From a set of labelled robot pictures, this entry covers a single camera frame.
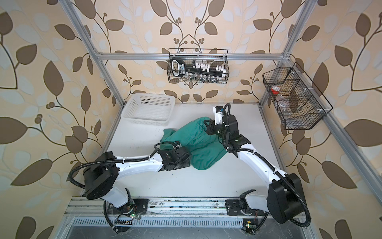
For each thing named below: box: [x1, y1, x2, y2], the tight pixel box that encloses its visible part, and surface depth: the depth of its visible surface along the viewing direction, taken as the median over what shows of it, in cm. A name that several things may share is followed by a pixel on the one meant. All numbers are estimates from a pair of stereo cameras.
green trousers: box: [160, 117, 228, 170], surface depth 88 cm
